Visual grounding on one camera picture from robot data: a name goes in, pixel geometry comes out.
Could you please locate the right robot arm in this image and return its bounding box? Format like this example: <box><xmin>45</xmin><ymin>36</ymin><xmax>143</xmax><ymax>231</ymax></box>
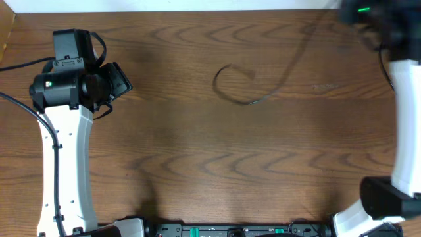
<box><xmin>332</xmin><ymin>0</ymin><xmax>420</xmax><ymax>236</ymax></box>

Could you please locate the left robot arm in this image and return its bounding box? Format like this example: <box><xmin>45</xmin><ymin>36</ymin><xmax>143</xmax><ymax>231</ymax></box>
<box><xmin>30</xmin><ymin>62</ymin><xmax>143</xmax><ymax>236</ymax></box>

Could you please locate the cardboard box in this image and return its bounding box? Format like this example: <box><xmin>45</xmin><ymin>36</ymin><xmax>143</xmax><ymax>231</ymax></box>
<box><xmin>0</xmin><ymin>0</ymin><xmax>16</xmax><ymax>60</ymax></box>

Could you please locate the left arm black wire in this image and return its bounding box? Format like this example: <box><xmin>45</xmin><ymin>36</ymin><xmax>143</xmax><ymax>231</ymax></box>
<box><xmin>0</xmin><ymin>56</ymin><xmax>66</xmax><ymax>237</ymax></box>

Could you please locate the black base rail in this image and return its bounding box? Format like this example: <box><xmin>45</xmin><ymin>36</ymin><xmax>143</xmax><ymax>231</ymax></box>
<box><xmin>144</xmin><ymin>220</ymin><xmax>335</xmax><ymax>237</ymax></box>

